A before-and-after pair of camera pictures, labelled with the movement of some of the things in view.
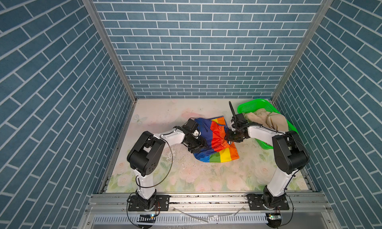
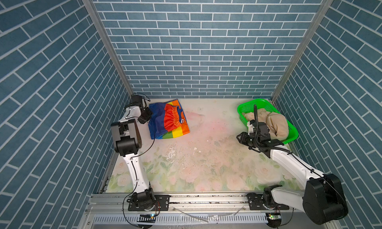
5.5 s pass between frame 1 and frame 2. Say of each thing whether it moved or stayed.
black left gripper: moved
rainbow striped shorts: moved
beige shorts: stayed
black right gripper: moved
